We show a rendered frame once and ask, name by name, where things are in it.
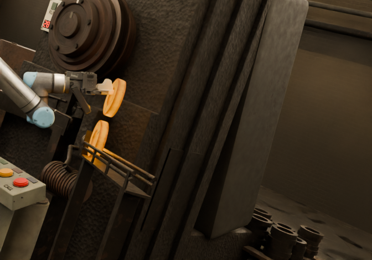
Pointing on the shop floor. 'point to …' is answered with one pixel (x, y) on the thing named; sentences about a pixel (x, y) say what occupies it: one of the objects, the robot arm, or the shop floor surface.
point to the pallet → (280, 239)
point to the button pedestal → (16, 197)
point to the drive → (249, 138)
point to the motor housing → (55, 204)
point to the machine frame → (159, 107)
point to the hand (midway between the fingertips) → (115, 93)
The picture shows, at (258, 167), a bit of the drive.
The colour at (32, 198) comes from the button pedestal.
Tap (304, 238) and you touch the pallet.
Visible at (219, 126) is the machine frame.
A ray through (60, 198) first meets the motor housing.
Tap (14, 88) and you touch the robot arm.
